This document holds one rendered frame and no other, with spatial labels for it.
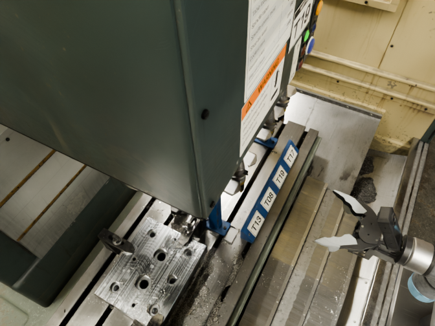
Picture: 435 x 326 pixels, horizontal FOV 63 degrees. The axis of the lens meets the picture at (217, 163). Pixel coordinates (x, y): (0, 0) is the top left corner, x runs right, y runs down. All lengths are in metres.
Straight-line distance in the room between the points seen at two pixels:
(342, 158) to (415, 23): 0.61
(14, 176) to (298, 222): 1.02
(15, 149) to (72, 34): 0.75
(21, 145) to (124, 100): 0.73
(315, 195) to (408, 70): 0.62
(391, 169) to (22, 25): 1.69
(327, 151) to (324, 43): 0.48
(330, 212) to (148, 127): 1.27
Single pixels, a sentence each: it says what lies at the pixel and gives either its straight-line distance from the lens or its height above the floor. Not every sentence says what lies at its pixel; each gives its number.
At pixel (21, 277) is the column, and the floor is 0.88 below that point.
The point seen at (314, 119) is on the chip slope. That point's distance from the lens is 1.76.
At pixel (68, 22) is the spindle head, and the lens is 0.36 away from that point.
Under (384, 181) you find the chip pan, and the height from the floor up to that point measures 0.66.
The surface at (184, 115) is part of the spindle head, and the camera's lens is 0.34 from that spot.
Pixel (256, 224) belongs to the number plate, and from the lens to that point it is 1.27.
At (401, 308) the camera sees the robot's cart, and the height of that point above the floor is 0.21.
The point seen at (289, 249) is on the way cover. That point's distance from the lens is 1.42.
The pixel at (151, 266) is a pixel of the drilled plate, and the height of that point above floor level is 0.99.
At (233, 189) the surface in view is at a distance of 1.00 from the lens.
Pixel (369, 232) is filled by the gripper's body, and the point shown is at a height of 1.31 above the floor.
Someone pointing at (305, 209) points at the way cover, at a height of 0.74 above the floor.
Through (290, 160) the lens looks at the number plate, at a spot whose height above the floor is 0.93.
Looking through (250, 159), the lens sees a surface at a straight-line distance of 1.07.
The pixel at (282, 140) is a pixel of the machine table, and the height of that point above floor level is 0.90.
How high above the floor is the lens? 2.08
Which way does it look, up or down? 55 degrees down
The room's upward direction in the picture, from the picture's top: 3 degrees counter-clockwise
